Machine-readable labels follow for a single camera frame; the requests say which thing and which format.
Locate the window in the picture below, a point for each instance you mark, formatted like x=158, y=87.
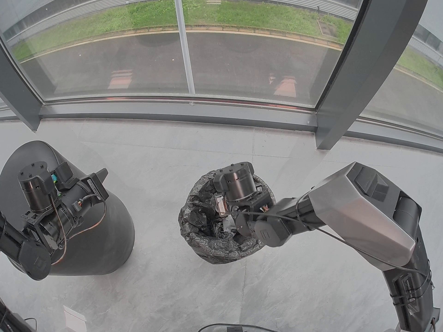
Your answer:
x=103, y=64

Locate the black plastic bag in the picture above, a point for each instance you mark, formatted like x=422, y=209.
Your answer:
x=207, y=247

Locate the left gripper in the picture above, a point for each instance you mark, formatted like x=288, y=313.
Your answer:
x=69, y=202

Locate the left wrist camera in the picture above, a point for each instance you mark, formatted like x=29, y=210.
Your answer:
x=64, y=175

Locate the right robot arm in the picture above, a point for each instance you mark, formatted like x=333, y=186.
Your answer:
x=360, y=213

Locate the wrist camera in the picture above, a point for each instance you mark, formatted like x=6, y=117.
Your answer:
x=260, y=186
x=64, y=175

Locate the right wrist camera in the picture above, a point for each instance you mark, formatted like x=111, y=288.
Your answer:
x=260, y=186

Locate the clear printed wrapper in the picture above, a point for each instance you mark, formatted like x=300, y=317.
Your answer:
x=228, y=224

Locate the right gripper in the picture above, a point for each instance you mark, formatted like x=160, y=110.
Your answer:
x=264, y=201

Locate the dark grey round chair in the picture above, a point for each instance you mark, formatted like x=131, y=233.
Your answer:
x=114, y=237

